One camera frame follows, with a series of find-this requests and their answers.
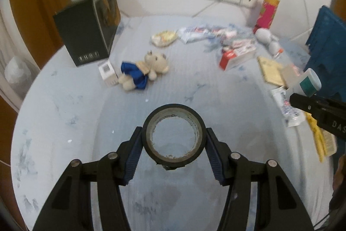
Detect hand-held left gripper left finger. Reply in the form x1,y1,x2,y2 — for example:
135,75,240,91
32,127,144,231

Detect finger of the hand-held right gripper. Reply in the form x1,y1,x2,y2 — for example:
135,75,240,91
289,93,330,123

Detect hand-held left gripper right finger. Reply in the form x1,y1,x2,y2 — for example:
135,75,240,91
205,127,315,231

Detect white bottle teal label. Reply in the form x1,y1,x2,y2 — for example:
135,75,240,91
286,68,322,97

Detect black tape roll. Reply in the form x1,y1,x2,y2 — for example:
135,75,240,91
142,103,207,170

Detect blue plastic crate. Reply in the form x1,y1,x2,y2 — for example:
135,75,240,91
305,5,346,102

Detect blue white sachet pack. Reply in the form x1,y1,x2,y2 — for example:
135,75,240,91
272,86,306,127

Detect yellow plastic tongs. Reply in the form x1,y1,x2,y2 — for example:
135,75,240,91
305,115,329,162

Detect brown card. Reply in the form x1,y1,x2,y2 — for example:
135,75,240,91
280,65,300,88

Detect white plush toy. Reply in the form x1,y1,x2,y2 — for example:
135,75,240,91
255,27,282,58

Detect white box with red end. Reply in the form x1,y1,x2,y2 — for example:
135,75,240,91
219,46,256,70

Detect small white box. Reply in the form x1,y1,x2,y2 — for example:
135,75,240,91
98,60,119,87

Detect white box red lettering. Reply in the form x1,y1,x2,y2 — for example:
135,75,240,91
230,39,257,49

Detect small teddy bear blue skirt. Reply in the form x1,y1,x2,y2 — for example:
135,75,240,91
119,51,170,91

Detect pink yellow snack canister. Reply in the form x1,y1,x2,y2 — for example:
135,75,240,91
253,0,280,34

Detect yellowish snack bag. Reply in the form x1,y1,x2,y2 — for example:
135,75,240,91
151,30,179,47

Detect clear plastic medicine packet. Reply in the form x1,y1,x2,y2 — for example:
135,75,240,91
178,26,214,43

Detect black cardboard box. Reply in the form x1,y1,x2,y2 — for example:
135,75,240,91
53,0,121,67

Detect clear plastic bag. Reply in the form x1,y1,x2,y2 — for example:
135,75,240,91
4,56,33,96

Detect wooden wall trim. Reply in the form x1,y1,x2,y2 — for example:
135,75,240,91
7,0,68,64

